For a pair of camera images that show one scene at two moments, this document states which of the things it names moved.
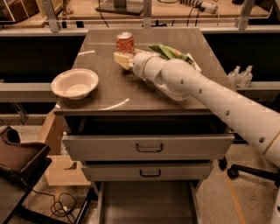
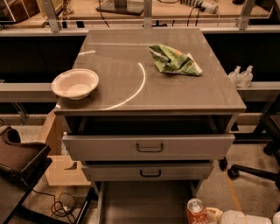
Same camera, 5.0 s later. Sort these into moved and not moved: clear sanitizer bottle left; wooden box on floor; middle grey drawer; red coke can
Moved: red coke can
Not moved: clear sanitizer bottle left; middle grey drawer; wooden box on floor
